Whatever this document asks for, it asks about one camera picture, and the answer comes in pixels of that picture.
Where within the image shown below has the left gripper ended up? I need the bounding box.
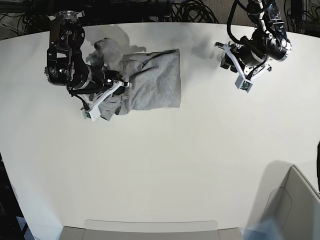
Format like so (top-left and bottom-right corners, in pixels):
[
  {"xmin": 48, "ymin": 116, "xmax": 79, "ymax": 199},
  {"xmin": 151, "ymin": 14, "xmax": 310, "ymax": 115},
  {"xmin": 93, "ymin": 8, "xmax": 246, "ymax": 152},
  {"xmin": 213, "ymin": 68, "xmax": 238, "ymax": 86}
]
[{"xmin": 220, "ymin": 41, "xmax": 268, "ymax": 78}]

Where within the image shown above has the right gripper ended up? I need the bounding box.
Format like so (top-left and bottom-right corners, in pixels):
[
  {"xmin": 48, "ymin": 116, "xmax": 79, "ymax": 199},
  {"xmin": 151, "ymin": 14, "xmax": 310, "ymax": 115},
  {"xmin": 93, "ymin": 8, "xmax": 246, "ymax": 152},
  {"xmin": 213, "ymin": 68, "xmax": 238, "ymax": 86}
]
[{"xmin": 67, "ymin": 66, "xmax": 125, "ymax": 105}]

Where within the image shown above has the grey T-shirt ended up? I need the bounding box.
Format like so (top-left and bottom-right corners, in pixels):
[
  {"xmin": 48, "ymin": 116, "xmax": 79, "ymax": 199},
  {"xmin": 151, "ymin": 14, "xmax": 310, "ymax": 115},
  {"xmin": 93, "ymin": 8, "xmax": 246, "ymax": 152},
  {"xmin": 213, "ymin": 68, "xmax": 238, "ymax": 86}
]
[{"xmin": 86, "ymin": 38, "xmax": 182, "ymax": 121}]

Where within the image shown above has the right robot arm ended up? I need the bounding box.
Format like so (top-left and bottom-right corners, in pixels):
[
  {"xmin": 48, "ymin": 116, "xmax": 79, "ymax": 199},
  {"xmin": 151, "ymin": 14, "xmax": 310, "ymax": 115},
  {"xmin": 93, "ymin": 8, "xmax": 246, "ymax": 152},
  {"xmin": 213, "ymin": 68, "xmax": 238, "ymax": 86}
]
[{"xmin": 45, "ymin": 10, "xmax": 131, "ymax": 110}]

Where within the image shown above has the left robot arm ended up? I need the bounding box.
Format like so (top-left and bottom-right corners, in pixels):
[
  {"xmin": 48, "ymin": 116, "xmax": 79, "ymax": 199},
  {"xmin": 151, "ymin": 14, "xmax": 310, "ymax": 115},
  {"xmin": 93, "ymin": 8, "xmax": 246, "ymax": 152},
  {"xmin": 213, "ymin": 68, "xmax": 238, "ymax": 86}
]
[{"xmin": 226, "ymin": 0, "xmax": 292, "ymax": 80}]

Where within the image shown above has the black cloth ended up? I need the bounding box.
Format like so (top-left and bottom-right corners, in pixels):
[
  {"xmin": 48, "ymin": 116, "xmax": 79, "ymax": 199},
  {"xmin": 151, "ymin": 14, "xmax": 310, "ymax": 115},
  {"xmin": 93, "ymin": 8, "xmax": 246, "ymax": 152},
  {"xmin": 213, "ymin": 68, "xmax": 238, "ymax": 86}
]
[{"xmin": 316, "ymin": 142, "xmax": 320, "ymax": 192}]

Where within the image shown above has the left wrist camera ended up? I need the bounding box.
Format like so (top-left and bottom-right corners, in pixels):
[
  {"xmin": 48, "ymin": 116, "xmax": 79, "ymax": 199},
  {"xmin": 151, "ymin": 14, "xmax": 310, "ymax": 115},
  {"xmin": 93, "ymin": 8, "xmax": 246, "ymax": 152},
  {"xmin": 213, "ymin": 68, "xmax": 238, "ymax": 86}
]
[{"xmin": 235, "ymin": 75, "xmax": 253, "ymax": 93}]

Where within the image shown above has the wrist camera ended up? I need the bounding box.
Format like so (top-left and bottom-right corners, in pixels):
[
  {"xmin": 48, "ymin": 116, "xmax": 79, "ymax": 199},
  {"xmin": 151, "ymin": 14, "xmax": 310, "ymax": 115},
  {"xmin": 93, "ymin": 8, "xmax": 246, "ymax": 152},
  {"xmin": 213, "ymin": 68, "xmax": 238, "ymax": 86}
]
[
  {"xmin": 235, "ymin": 75, "xmax": 253, "ymax": 93},
  {"xmin": 81, "ymin": 108, "xmax": 100, "ymax": 122}
]

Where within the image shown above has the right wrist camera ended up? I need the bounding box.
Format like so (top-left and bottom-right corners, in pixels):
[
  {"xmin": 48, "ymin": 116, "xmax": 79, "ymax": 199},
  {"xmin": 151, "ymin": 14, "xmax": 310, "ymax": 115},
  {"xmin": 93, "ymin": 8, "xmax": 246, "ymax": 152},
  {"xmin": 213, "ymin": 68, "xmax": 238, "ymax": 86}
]
[{"xmin": 81, "ymin": 108, "xmax": 100, "ymax": 122}]

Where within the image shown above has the black cable bundle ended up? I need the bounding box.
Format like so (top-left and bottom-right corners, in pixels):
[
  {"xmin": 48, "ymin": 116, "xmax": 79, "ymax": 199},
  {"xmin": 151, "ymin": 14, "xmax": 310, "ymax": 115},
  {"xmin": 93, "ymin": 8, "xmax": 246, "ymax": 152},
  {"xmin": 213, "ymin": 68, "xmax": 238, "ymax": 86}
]
[{"xmin": 172, "ymin": 0, "xmax": 218, "ymax": 25}]

